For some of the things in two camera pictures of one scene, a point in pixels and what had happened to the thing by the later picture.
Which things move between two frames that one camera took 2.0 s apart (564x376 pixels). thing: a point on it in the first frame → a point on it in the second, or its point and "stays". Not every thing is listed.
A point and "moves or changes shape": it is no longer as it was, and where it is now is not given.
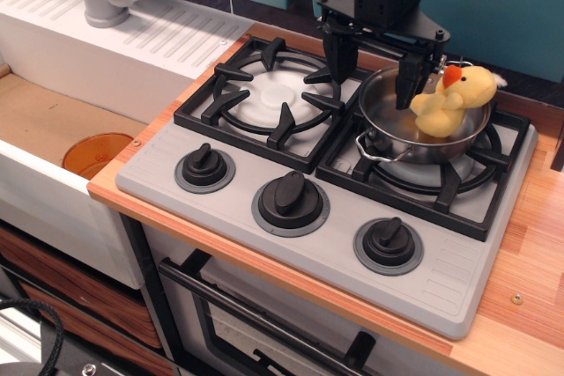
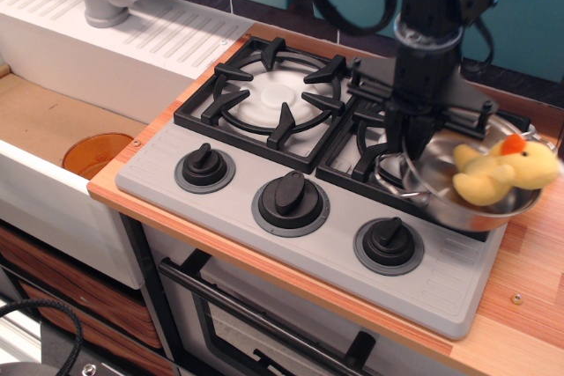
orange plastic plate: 88,155 stays
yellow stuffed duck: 441,113 moves or changes shape
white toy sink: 62,80 stays
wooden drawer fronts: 106,307 stays
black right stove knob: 388,246 stays
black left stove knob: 205,171 stays
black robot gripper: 385,9 → 422,80
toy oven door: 229,320 stays
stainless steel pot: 390,134 moves or changes shape
